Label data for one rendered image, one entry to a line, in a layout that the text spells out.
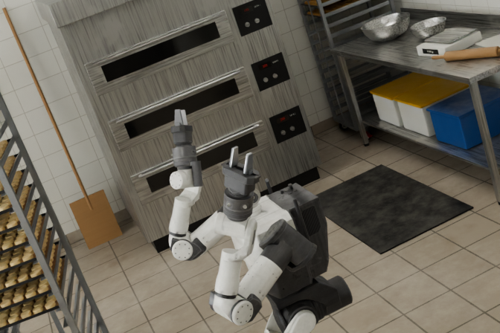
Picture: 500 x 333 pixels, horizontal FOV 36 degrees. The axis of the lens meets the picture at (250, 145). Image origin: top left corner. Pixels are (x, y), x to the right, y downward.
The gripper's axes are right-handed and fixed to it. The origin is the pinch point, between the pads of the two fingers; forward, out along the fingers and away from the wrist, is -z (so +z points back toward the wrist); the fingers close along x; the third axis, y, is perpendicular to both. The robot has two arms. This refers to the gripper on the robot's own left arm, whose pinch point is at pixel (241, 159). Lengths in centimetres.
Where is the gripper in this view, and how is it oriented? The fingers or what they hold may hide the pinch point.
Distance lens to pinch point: 219.6
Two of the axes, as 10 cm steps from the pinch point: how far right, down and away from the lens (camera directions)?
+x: -7.8, -3.4, 5.3
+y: 6.2, -3.2, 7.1
